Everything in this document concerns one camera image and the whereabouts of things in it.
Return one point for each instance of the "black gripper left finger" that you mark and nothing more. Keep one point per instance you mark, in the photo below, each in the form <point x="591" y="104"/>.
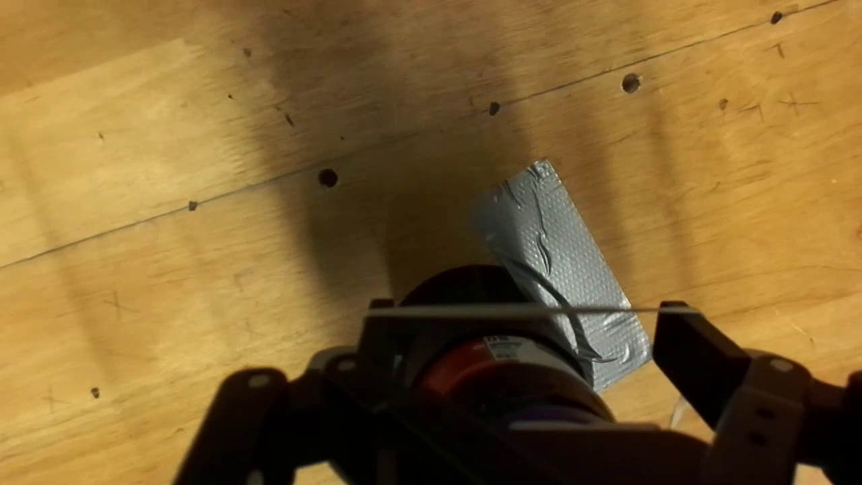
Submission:
<point x="263" y="426"/>

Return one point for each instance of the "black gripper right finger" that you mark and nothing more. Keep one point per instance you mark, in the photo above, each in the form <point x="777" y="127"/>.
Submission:
<point x="766" y="411"/>

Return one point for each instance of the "thin rubber band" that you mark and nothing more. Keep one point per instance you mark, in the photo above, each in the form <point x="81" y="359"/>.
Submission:
<point x="470" y="302"/>

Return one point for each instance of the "grey duct tape patch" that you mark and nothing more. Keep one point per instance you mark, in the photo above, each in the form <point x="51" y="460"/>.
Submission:
<point x="543" y="240"/>

